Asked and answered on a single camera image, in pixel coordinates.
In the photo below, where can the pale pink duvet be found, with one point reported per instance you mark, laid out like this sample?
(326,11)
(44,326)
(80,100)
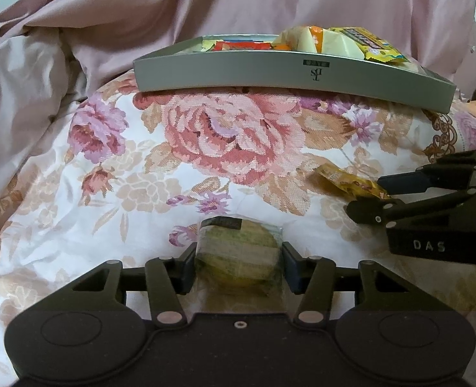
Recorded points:
(16,121)

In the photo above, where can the round pastry clear packet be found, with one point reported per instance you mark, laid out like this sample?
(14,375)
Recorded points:
(238,254)

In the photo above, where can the floral bedsheet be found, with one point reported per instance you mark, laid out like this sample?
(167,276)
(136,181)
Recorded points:
(141,177)

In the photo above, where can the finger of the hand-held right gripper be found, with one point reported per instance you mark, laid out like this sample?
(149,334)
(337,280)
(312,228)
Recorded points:
(435,177)
(375,212)

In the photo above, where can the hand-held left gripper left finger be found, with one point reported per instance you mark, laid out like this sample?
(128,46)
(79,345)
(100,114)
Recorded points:
(188,266)

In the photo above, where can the grey cardboard box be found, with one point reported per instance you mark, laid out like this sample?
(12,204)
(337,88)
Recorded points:
(262,74)

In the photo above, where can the red snack packet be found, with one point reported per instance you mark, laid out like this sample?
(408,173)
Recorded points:
(240,45)

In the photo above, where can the green snack packet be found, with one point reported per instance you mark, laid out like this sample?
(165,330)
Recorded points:
(207,44)

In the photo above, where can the gold snack packet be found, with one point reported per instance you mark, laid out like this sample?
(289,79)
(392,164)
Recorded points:
(351,183)

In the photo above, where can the pink satin sheet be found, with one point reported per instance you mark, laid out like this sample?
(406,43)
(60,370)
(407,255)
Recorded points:
(181,8)

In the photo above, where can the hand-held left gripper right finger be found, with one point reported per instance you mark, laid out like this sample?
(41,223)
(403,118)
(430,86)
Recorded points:
(292,268)

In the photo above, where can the yellow green candy packet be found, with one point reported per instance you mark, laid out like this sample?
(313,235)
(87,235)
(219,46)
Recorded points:
(371,44)

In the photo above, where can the yellow orange cake packet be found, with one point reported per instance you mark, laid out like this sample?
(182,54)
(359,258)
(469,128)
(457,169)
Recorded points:
(306,40)

